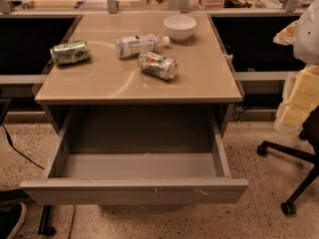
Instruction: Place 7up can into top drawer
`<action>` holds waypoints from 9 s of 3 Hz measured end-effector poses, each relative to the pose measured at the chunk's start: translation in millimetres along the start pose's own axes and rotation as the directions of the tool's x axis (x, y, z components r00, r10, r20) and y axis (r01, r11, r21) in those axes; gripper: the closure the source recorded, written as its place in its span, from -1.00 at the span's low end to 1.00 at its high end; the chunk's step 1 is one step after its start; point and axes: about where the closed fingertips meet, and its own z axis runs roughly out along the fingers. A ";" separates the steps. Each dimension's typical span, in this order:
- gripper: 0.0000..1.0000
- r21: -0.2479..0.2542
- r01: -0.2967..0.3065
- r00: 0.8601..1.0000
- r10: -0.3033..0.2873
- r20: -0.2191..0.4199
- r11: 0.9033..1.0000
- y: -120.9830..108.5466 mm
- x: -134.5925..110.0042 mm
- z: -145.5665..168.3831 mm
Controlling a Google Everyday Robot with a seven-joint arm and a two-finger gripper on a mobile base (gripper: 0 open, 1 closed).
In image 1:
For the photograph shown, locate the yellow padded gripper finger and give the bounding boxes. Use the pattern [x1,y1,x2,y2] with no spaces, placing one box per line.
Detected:
[278,65,319,128]
[273,21,297,46]

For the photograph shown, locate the silver 7up can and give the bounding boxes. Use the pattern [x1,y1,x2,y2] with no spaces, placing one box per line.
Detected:
[138,52,177,81]

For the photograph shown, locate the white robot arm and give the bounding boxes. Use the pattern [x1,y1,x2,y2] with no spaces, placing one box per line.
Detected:
[273,0,319,131]

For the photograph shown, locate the open grey top drawer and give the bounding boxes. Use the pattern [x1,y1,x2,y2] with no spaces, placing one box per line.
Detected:
[21,105,248,205]

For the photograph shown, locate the green soda can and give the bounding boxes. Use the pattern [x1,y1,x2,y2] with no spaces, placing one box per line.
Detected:
[50,40,91,65]

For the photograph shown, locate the black office chair base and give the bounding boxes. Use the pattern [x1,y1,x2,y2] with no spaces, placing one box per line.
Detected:
[256,109,319,217]

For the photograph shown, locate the white bowl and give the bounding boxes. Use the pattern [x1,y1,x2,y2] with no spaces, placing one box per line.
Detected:
[163,15,197,42]

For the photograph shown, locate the white plastic bottle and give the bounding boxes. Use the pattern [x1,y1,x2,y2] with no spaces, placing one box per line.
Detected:
[115,34,169,59]

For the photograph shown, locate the black stand foot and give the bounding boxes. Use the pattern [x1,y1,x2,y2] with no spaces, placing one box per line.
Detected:
[38,205,57,236]

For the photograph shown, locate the black shoe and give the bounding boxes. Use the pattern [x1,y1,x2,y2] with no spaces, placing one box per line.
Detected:
[0,202,27,239]

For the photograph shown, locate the black floor cable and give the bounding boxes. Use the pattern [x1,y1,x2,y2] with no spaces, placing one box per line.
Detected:
[1,122,46,171]

